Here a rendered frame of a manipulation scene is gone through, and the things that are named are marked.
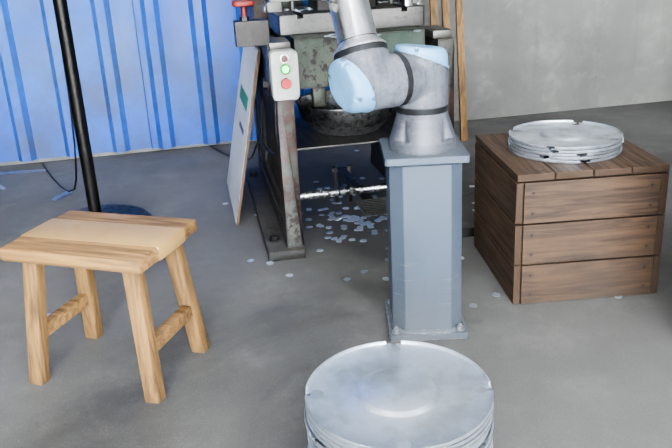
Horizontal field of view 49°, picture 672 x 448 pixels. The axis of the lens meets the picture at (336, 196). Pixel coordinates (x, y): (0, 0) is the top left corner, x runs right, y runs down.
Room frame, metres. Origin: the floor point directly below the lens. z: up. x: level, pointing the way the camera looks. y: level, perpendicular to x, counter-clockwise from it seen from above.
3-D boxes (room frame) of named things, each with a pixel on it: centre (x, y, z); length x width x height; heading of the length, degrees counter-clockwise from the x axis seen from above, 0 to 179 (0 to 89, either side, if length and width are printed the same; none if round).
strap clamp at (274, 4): (2.36, 0.11, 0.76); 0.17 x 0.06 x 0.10; 100
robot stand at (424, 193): (1.61, -0.20, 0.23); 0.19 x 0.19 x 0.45; 89
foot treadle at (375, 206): (2.26, -0.08, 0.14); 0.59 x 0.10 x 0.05; 10
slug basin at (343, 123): (2.39, -0.05, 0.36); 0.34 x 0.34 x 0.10
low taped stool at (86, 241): (1.48, 0.51, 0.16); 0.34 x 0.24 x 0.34; 72
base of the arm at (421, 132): (1.61, -0.20, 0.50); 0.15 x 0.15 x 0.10
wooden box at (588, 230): (1.88, -0.62, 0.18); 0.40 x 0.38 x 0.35; 3
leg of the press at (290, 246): (2.48, 0.24, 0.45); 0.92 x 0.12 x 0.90; 10
